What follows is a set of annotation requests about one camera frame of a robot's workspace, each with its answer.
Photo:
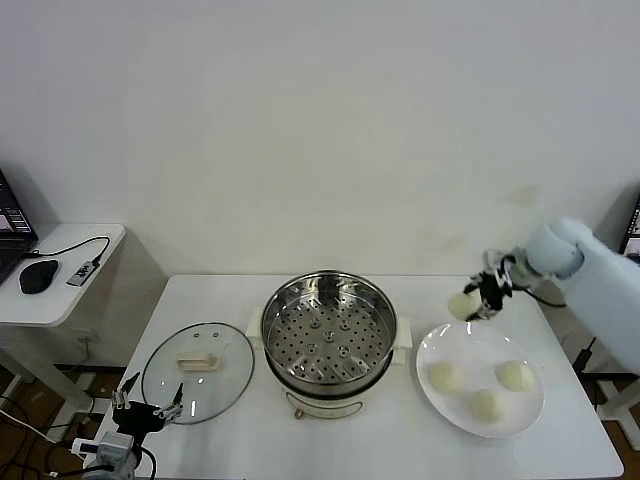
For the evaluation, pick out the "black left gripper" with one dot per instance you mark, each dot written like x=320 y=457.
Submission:
x=137 y=417

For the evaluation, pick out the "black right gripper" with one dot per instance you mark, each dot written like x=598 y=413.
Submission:
x=492 y=292

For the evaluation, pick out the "white steamed baozi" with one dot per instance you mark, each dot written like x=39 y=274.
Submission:
x=487 y=406
x=460 y=306
x=516 y=376
x=446 y=377

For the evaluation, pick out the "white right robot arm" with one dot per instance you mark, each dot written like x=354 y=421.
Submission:
x=600 y=280

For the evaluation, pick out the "stainless steel steamer basket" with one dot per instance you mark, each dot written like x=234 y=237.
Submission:
x=300 y=320

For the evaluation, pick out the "white round plate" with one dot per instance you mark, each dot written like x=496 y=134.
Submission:
x=480 y=350

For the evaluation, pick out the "white side table with mouse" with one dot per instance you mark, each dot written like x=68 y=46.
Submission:
x=65 y=305

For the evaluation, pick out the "grey usb hub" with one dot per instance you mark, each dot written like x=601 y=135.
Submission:
x=81 y=274

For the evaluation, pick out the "black computer mouse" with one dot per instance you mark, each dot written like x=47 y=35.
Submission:
x=37 y=277

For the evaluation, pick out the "black laptop beside label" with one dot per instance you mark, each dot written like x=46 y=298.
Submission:
x=632 y=230

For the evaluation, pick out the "white electric cooker base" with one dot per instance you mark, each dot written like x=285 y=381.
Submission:
x=325 y=402

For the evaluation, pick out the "black laptop beside mouse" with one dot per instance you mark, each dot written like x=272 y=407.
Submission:
x=10 y=225

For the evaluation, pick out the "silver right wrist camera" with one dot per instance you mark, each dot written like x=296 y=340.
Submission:
x=495 y=260

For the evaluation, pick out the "white wall outlet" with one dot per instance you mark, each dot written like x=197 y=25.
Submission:
x=85 y=337

